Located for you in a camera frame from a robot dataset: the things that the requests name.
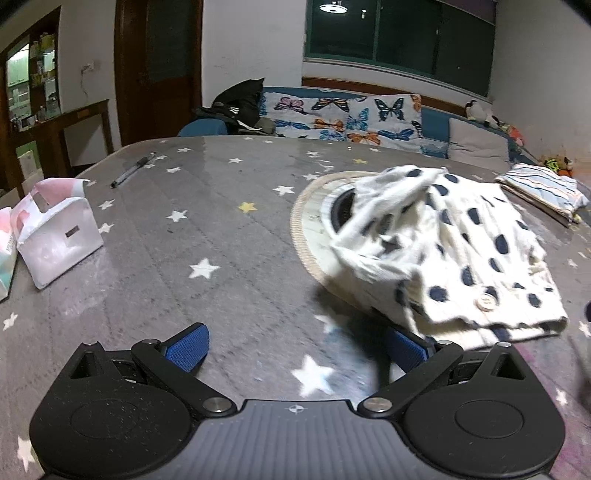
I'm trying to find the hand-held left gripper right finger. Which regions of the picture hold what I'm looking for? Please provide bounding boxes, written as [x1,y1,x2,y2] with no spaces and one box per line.
[358,325,527,418]

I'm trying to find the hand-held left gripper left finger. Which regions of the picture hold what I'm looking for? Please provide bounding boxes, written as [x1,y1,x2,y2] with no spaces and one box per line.
[68,322,238,417]

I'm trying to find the white pink tissue box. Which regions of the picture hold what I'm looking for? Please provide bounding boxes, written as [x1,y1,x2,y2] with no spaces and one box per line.
[10,178,104,290]

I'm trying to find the white polka dot garment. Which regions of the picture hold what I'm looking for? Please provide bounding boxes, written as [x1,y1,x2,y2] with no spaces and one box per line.
[330,165,570,346]

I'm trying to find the dark wooden side table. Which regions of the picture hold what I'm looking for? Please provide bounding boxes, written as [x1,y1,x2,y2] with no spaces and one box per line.
[9,99,114,192]

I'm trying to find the brown wooden door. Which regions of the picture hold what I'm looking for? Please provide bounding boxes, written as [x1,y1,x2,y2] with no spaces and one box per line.
[115,0,204,147]

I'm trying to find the grey cushion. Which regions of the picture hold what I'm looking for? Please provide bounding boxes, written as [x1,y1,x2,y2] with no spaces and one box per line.
[447,117,511,162]

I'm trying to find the dark window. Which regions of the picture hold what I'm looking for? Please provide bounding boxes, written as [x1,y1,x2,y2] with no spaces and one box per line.
[305,0,497,97]

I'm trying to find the folded striped clothes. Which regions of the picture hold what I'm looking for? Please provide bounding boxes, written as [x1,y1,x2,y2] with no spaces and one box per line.
[495,163,591,228]

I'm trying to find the round induction cooker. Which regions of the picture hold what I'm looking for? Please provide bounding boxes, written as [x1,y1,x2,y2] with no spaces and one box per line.
[290,170,416,305]

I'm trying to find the butterfly print blanket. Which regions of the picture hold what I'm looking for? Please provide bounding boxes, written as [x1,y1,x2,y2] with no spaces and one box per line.
[259,91,424,153]

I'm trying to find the wooden shelf cabinet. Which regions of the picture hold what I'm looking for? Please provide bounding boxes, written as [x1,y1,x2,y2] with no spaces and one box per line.
[0,7,63,132]

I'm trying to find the pink tissue pack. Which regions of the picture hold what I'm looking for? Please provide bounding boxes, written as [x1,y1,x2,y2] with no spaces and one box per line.
[0,207,19,302]

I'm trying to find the black pen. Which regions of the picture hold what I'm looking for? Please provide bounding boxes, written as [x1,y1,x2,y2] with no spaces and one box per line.
[111,152,157,188]

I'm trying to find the grey star tablecloth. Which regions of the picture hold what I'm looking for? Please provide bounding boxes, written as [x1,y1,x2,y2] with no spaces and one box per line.
[0,134,591,480]

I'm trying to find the yellow green toy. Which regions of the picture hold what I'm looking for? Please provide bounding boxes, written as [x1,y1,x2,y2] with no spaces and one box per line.
[542,157,573,178]

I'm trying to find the black white plush toy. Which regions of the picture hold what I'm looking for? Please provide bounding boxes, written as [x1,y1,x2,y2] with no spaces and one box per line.
[464,99,502,130]

